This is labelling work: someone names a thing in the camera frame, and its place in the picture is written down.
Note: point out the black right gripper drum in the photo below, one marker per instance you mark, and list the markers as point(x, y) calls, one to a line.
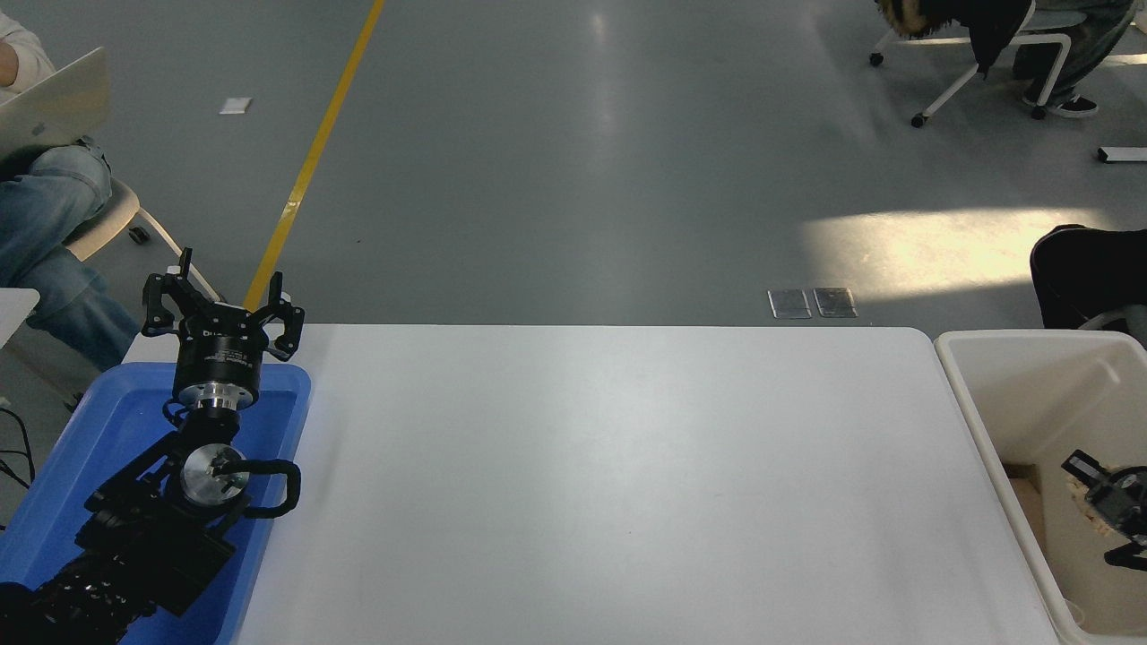
point(1125, 502)

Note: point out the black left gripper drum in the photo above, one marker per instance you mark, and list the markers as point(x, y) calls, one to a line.
point(219, 354)

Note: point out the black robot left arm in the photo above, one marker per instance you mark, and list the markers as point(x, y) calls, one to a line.
point(143, 537)

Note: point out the beige chair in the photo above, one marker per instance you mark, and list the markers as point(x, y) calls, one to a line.
point(112, 215)

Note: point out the large pale plastic bin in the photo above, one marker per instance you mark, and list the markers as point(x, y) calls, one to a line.
point(1013, 394)

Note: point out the blue plastic tray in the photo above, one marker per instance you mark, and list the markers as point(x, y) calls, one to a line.
point(107, 421)

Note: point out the seated person with laptop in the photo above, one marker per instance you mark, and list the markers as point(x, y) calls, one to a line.
point(45, 224)

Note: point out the small white side table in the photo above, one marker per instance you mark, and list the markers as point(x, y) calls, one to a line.
point(13, 313)

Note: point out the silver laptop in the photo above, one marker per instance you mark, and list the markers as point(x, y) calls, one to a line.
point(54, 103)

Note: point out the metal floor outlet plate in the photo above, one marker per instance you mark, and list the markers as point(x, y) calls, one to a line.
point(789, 304)
point(835, 303)

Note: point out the white floor bar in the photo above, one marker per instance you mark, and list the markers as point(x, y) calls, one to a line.
point(1122, 155)

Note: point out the white wheeled office chair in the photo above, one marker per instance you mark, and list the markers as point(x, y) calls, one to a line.
point(950, 94)

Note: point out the walking person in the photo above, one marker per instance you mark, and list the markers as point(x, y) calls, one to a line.
point(1080, 45)

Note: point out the black coat with fur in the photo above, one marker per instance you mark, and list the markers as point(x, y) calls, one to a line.
point(986, 22)

